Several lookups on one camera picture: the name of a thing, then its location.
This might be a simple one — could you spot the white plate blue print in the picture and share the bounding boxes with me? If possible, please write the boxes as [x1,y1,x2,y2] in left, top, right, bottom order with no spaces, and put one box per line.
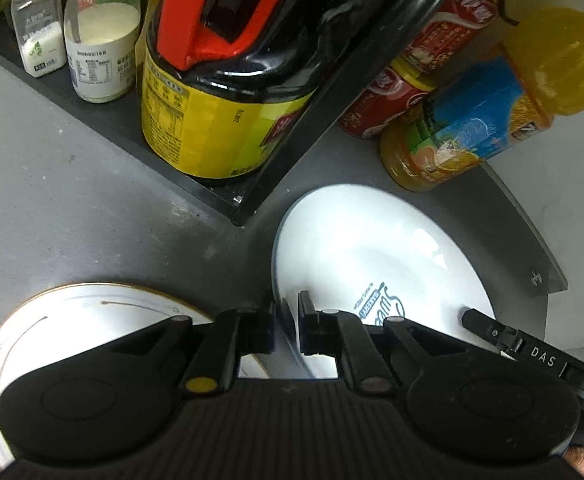
[270,183,497,380]

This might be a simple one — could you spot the red drink can lower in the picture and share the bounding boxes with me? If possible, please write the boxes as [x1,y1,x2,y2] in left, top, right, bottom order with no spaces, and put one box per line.
[338,56,435,139]

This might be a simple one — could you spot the red drink can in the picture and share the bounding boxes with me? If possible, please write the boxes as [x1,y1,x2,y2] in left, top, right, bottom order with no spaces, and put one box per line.
[338,56,435,139]
[402,0,498,74]

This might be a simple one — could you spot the orange juice bottle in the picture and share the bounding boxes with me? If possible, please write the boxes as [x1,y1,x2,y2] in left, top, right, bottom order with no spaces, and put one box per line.
[380,8,584,192]

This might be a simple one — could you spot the red drink can upper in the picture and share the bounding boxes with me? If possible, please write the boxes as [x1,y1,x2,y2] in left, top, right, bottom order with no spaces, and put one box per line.
[402,0,498,74]

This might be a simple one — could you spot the white seasoning bottle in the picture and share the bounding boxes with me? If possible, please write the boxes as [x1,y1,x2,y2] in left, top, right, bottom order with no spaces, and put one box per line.
[64,0,141,104]

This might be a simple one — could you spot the clear spice shaker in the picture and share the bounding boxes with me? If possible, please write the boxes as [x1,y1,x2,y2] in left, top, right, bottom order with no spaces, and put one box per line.
[11,0,66,78]

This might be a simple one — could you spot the black wire shelf rack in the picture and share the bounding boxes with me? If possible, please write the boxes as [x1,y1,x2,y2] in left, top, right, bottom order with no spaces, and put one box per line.
[0,0,469,227]

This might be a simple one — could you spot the soy sauce jug red handle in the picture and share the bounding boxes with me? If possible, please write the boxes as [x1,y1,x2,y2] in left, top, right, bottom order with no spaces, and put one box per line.
[141,0,356,180]

